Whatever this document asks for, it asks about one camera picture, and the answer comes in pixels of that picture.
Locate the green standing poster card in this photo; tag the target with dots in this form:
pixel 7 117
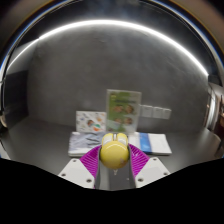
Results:
pixel 123 110

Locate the yellow computer mouse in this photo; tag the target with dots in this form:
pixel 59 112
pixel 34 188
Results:
pixel 114 151

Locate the small white colourful card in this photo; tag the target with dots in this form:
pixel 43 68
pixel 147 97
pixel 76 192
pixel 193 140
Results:
pixel 90 120

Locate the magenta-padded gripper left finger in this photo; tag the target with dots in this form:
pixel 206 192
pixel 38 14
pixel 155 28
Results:
pixel 89 161

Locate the white book with blue stripe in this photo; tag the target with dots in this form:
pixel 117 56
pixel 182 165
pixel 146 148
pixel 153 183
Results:
pixel 151 143

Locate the white wall socket plates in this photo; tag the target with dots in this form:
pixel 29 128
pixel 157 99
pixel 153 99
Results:
pixel 156 112

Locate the grey-blue magazine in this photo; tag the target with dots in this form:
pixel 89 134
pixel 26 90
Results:
pixel 83 143

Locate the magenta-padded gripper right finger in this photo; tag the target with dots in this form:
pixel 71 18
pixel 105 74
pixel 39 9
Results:
pixel 139 161

